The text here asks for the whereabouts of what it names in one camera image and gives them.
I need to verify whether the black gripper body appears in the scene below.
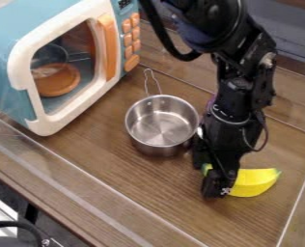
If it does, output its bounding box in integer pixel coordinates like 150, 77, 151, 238
198, 106, 264, 173

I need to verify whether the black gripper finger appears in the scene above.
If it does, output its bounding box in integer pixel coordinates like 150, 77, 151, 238
192, 135, 210, 170
200, 168, 238, 199

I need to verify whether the yellow toy banana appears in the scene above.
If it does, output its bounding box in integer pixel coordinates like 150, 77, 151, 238
202, 164, 282, 198

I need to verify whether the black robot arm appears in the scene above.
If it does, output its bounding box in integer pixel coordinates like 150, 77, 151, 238
138, 0, 278, 199

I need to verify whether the silver metal pot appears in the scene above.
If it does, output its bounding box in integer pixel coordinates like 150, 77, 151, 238
124, 69, 200, 157

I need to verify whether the purple toy eggplant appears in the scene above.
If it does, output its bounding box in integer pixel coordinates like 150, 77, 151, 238
206, 96, 215, 113

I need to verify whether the orange plate in microwave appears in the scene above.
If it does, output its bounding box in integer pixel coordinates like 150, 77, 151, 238
31, 63, 80, 97

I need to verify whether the blue white toy microwave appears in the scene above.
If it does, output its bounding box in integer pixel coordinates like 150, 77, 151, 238
0, 0, 140, 136

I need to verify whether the black cable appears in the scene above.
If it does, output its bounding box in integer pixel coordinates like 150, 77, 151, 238
0, 219, 44, 247

